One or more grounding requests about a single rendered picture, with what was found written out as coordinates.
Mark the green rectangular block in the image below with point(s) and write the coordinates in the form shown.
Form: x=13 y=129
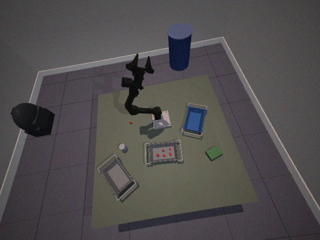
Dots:
x=214 y=152

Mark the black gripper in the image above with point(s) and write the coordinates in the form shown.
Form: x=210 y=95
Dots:
x=139 y=72

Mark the grey cylinder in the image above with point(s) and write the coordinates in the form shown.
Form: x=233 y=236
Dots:
x=123 y=147

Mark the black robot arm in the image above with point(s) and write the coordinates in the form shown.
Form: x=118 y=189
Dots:
x=133 y=86

